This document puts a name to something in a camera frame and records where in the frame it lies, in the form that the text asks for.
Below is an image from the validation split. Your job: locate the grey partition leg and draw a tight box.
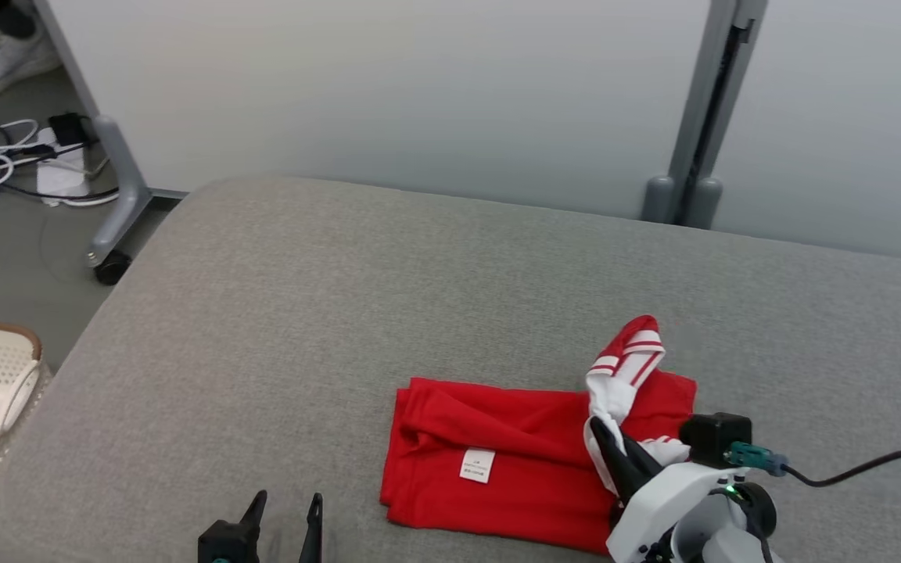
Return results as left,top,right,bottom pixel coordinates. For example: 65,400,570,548
32,0,190,271

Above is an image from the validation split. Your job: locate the black power adapter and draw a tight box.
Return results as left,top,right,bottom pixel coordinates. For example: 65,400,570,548
48,112,92,149

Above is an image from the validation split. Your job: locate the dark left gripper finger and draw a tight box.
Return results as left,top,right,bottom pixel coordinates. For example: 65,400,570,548
241,490,268,542
299,493,325,563

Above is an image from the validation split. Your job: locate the white power strip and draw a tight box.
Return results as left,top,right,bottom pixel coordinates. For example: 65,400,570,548
35,129,93,206

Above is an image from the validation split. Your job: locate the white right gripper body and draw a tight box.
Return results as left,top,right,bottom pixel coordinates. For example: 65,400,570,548
605,460,753,563

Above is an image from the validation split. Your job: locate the red garment striped white trim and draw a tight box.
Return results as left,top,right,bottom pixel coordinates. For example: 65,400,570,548
379,314,698,558

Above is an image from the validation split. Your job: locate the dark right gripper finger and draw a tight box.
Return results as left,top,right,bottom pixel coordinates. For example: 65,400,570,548
621,434,665,487
590,417,645,507

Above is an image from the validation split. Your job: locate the grey partition post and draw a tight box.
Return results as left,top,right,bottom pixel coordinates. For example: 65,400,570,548
642,0,770,231

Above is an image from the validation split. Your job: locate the black caster wheel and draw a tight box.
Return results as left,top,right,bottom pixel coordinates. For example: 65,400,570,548
93,250,133,287

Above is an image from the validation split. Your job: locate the right teal plug black cable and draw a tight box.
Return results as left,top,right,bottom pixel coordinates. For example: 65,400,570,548
724,441,901,490

